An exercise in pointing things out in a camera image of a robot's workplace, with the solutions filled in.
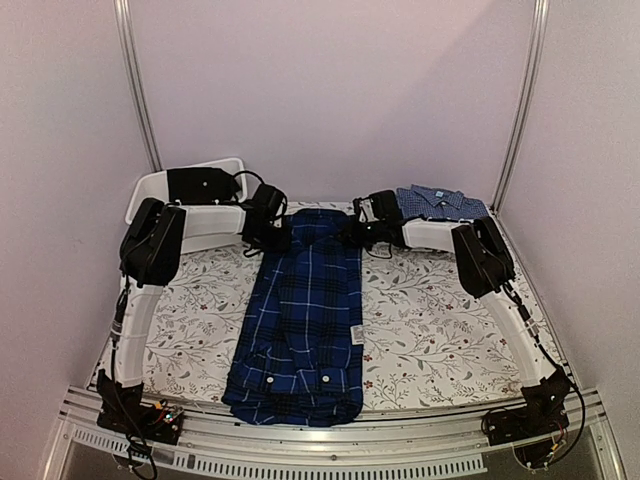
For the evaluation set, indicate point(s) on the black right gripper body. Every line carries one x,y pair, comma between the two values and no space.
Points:
366,235

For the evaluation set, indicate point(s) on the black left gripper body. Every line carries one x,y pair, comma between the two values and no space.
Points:
270,240

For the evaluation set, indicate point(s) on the white plastic bin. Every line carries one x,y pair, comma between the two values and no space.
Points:
150,185

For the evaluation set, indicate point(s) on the dark blue plaid shirt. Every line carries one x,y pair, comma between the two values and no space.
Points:
298,359

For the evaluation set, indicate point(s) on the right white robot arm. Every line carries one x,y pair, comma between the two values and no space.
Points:
486,272

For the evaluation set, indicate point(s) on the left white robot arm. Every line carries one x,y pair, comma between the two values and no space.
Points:
159,233

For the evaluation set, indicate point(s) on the folded blue gingham shirt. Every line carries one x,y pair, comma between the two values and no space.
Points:
419,202

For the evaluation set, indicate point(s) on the black shirt in bin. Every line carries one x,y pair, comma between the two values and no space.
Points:
201,186

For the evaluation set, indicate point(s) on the floral patterned table mat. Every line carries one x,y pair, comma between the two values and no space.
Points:
426,342

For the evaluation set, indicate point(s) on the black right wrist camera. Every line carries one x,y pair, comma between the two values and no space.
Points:
378,206

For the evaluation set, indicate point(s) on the right aluminium frame post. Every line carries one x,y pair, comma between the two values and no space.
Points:
531,71

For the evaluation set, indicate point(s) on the aluminium frame post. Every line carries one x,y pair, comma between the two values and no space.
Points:
125,29
531,71

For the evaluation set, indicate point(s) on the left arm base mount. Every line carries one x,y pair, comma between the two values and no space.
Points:
159,422

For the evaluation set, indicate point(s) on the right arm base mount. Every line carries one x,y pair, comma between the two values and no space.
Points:
536,438

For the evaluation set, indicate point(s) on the left aluminium frame post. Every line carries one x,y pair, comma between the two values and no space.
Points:
125,29

